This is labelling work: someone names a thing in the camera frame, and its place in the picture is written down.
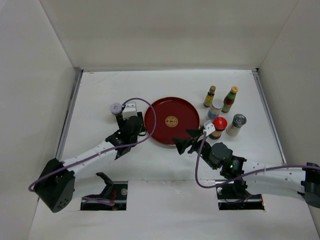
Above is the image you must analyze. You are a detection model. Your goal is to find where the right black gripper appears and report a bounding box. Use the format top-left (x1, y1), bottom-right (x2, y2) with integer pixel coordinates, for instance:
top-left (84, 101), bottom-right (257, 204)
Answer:
top-left (172, 128), bottom-right (218, 170)

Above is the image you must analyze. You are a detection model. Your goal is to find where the red-lid chili sauce jar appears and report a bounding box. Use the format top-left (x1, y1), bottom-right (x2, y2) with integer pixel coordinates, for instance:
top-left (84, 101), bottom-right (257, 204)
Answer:
top-left (209, 116), bottom-right (228, 140)

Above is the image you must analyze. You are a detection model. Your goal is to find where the silver-lid blue-label jar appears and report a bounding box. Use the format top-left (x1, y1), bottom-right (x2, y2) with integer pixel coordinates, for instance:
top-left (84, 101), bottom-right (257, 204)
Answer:
top-left (207, 99), bottom-right (224, 120)

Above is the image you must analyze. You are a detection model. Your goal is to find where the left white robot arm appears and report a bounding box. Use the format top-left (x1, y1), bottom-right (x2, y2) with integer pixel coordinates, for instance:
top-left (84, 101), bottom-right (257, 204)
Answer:
top-left (29, 111), bottom-right (146, 213)

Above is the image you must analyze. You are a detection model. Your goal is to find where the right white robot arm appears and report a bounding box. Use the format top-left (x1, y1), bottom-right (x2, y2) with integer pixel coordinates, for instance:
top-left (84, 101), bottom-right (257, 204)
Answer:
top-left (172, 128), bottom-right (320, 208)

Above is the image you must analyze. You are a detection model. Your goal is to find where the white-lid dark spice jar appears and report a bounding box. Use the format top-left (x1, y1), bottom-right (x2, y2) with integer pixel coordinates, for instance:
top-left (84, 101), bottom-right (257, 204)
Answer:
top-left (109, 102), bottom-right (123, 116)

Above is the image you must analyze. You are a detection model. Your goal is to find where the red round lacquer tray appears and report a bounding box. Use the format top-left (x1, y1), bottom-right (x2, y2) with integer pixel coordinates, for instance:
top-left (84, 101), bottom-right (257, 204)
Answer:
top-left (144, 96), bottom-right (200, 146)

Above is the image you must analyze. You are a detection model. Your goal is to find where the small yellow-label oil bottle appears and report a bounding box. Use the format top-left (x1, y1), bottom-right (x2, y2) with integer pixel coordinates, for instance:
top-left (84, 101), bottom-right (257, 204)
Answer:
top-left (203, 85), bottom-right (216, 108)

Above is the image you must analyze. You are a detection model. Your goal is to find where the grey-top white salt grinder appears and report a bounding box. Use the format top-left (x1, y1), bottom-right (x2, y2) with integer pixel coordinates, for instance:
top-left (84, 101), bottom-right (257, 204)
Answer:
top-left (226, 113), bottom-right (247, 137)

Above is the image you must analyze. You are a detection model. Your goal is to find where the green-label red sauce bottle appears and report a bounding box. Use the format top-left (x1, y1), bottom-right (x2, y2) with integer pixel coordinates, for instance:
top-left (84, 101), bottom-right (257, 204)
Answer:
top-left (221, 86), bottom-right (239, 113)

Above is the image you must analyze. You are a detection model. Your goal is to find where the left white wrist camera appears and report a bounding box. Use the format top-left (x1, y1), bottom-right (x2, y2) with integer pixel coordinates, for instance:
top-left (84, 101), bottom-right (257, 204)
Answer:
top-left (122, 101), bottom-right (138, 120)

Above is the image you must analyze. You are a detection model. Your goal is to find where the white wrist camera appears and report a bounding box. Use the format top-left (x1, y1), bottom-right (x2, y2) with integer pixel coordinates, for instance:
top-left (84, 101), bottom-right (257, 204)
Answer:
top-left (202, 120), bottom-right (216, 136)
top-left (122, 101), bottom-right (138, 120)

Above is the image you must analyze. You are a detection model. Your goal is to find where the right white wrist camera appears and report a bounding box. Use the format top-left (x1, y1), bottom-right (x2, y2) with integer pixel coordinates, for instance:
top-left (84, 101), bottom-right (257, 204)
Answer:
top-left (202, 120), bottom-right (216, 136)

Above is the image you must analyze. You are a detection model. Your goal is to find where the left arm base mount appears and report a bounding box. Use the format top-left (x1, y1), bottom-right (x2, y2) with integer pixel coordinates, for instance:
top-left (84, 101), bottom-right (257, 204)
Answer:
top-left (80, 172), bottom-right (129, 211)

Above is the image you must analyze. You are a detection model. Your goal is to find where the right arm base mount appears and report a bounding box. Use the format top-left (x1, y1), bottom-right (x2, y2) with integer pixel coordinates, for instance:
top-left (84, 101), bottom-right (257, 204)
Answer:
top-left (216, 180), bottom-right (265, 211)

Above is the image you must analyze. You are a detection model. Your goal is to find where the left aluminium table rail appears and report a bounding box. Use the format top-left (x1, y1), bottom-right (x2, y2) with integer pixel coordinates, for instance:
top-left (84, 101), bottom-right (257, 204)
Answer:
top-left (55, 67), bottom-right (84, 160)

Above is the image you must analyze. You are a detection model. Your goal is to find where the aluminium table rail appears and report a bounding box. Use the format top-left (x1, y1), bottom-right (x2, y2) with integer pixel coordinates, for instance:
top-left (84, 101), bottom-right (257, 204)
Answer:
top-left (252, 68), bottom-right (287, 164)
top-left (55, 67), bottom-right (84, 160)

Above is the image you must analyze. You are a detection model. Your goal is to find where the right aluminium table rail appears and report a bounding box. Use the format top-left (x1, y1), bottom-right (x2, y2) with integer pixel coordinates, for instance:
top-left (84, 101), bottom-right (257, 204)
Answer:
top-left (252, 68), bottom-right (287, 164)

